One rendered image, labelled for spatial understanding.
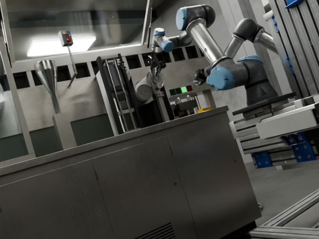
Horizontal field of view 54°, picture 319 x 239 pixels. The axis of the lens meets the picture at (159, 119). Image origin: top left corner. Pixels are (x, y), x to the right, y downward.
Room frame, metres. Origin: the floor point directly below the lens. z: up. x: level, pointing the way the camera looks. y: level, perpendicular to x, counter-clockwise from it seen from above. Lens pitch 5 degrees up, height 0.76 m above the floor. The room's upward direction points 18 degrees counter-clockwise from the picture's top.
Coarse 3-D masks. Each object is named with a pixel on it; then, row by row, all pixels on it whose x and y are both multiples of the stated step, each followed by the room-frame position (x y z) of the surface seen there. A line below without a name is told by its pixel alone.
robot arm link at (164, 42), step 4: (160, 36) 2.02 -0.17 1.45; (164, 36) 2.02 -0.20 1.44; (160, 40) 2.00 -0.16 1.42; (164, 40) 1.98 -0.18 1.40; (168, 40) 1.98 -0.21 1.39; (172, 40) 2.00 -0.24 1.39; (176, 40) 2.01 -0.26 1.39; (160, 44) 2.00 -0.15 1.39; (164, 44) 1.97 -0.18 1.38; (168, 44) 1.96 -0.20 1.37; (172, 44) 1.98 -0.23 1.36; (176, 44) 2.02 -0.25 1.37; (164, 48) 1.98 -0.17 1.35; (168, 48) 1.99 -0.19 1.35; (172, 48) 2.00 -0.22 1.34; (168, 52) 2.01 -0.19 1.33
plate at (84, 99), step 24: (144, 72) 2.65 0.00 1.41; (168, 72) 2.75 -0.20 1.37; (192, 72) 2.87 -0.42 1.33; (24, 96) 2.20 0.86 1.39; (48, 96) 2.27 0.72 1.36; (72, 96) 2.35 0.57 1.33; (96, 96) 2.43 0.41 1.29; (168, 96) 2.72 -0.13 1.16; (48, 120) 2.25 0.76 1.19; (72, 120) 2.33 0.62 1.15
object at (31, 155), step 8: (0, 40) 1.66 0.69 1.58; (0, 48) 1.66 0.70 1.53; (8, 64) 1.66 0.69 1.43; (8, 72) 1.66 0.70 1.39; (8, 80) 1.65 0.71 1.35; (16, 88) 1.67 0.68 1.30; (16, 96) 1.66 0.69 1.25; (16, 104) 1.66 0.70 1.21; (24, 120) 1.66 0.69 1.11; (24, 128) 1.66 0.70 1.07; (24, 136) 1.65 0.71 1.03; (32, 152) 1.66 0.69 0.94; (8, 160) 1.61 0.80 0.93; (16, 160) 1.62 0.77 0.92; (24, 160) 1.64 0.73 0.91
